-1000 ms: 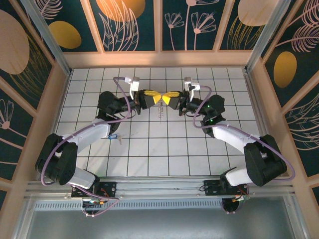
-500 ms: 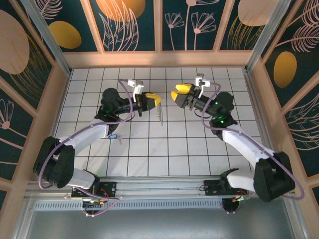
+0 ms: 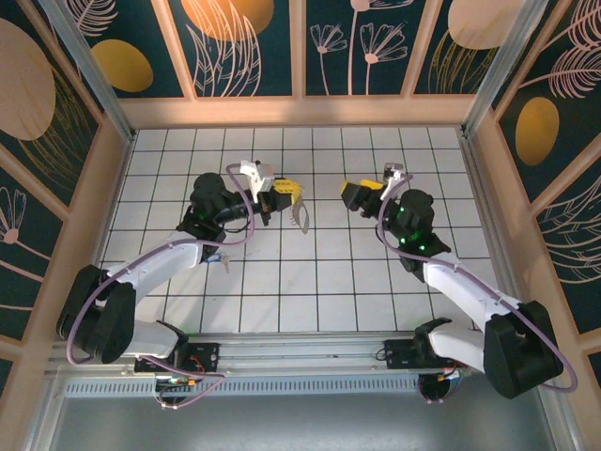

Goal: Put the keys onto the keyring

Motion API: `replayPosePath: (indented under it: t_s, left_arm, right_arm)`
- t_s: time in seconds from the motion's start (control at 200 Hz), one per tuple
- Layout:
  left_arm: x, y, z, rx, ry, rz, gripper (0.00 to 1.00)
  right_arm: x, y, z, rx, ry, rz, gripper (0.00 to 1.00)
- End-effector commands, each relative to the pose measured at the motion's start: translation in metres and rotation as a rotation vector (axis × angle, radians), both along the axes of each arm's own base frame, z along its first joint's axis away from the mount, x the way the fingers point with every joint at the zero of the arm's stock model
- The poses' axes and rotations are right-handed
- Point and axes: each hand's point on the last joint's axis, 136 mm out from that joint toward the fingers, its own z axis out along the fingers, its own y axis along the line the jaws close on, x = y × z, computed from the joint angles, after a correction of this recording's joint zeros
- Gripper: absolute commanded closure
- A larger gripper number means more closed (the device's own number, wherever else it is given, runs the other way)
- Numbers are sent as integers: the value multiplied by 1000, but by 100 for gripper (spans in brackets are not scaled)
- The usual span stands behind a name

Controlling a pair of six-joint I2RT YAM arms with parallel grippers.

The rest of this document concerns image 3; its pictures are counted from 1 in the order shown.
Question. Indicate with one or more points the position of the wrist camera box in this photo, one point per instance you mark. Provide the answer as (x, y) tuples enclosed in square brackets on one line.
[(393, 171), (253, 176)]

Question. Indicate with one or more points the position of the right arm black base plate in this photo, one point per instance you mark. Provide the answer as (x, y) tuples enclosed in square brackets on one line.
[(399, 354)]

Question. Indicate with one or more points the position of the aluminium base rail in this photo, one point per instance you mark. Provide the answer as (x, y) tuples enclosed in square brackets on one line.
[(305, 352)]

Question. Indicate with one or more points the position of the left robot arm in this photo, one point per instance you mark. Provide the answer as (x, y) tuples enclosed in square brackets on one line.
[(94, 324)]

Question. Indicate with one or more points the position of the silver key with blue tag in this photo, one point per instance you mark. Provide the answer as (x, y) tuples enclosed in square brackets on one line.
[(226, 267)]

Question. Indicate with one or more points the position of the aluminium corner post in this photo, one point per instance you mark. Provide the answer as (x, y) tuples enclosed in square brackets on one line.
[(500, 70), (97, 80)]

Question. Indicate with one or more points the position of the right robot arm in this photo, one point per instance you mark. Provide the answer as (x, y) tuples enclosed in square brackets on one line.
[(521, 357)]

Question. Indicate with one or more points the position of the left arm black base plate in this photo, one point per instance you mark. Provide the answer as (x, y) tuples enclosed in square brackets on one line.
[(206, 352)]

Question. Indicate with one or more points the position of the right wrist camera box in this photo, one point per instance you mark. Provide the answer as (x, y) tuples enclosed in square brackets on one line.
[(393, 171)]

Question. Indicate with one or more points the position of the aluminium side rail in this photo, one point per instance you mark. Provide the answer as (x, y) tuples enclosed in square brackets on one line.
[(480, 188)]

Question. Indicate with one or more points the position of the grey metal panel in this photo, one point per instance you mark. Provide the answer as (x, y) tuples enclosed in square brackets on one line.
[(300, 423)]

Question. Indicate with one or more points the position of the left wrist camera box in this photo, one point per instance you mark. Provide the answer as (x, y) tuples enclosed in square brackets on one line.
[(253, 176)]

